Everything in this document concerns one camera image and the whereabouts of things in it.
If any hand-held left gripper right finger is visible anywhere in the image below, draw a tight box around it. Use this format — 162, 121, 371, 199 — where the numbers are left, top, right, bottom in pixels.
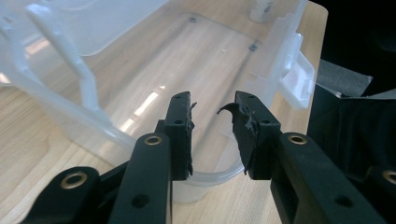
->
217, 91, 283, 182

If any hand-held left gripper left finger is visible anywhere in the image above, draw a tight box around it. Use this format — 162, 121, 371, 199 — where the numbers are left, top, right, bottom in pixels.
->
154, 91, 198, 182

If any dark cloth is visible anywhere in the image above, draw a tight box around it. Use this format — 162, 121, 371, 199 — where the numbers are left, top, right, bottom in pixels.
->
306, 83, 396, 224

